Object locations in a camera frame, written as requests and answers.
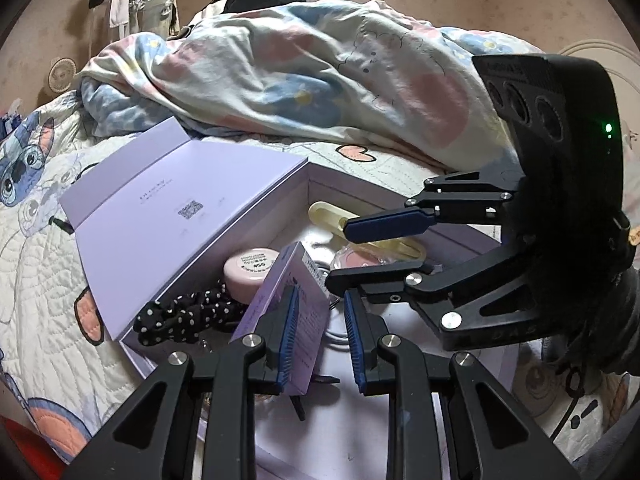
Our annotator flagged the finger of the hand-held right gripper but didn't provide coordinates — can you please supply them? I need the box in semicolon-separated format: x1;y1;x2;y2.
325;239;540;352
342;167;526;243

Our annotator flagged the small white fan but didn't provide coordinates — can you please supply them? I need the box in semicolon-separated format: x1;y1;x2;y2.
48;57;78;93

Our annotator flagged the pink round compact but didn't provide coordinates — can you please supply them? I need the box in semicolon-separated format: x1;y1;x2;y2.
222;247;281;306

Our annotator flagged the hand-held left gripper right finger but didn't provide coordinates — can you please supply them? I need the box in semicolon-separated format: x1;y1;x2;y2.
342;290;583;480

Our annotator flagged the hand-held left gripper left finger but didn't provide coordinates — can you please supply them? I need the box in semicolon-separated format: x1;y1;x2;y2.
60;285;301;480

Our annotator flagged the hanging white garment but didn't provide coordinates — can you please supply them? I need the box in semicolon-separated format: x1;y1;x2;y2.
109;0;133;28

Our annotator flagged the black hair claw clip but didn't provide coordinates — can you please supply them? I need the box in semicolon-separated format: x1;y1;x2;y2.
287;372;341;423

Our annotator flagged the yellow tube bottle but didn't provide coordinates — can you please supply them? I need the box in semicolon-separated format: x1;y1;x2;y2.
307;201;428;261

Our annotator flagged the white headboard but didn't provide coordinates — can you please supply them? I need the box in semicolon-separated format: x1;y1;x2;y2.
557;40;640;91

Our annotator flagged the white charging cable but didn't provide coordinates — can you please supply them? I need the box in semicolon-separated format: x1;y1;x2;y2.
320;255;353;347

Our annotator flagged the floral pastel duvet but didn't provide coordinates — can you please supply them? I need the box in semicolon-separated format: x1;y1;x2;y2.
75;0;546;171

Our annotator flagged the purple cardboard box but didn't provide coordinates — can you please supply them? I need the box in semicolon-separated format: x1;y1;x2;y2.
59;116;521;480

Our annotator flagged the clear pink blush compact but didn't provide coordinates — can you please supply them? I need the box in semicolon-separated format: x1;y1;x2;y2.
332;242;396;271

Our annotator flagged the purple packet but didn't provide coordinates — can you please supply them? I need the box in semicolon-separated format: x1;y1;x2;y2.
227;241;333;396

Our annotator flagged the black polka dot scrunchie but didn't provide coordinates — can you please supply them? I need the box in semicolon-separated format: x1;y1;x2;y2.
132;282;256;346

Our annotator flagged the quilted cartoon bed cover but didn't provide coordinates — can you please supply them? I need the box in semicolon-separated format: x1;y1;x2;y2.
0;95;640;480

